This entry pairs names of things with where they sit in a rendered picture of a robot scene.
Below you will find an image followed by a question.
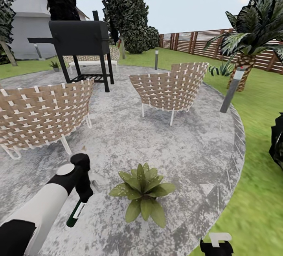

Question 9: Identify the insectifuge atomizer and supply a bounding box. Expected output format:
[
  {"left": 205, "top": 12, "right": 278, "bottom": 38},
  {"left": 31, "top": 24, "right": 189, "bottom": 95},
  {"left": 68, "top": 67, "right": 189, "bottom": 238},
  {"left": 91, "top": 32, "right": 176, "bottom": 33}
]
[{"left": 66, "top": 199, "right": 86, "bottom": 227}]

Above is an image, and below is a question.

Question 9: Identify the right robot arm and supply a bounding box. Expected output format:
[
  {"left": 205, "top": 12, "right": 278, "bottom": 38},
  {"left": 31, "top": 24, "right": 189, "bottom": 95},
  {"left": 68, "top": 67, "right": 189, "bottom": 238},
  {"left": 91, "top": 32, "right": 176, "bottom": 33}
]
[{"left": 200, "top": 233, "right": 233, "bottom": 256}]

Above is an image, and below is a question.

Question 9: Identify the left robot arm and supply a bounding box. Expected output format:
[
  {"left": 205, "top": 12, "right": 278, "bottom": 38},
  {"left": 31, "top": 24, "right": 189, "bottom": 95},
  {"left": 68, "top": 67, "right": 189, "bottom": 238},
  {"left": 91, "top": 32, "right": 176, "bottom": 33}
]
[{"left": 0, "top": 153, "right": 103, "bottom": 256}]

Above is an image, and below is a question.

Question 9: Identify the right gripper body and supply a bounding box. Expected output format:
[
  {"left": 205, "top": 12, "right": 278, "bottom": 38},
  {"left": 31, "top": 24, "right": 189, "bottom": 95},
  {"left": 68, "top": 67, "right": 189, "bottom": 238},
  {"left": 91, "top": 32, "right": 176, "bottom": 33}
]
[{"left": 202, "top": 242, "right": 232, "bottom": 256}]

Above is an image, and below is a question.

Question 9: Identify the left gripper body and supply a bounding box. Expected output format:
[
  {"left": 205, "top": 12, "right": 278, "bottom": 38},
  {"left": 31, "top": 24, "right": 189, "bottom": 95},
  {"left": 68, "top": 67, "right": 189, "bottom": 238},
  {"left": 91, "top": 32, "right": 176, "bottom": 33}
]
[{"left": 75, "top": 177, "right": 93, "bottom": 201}]

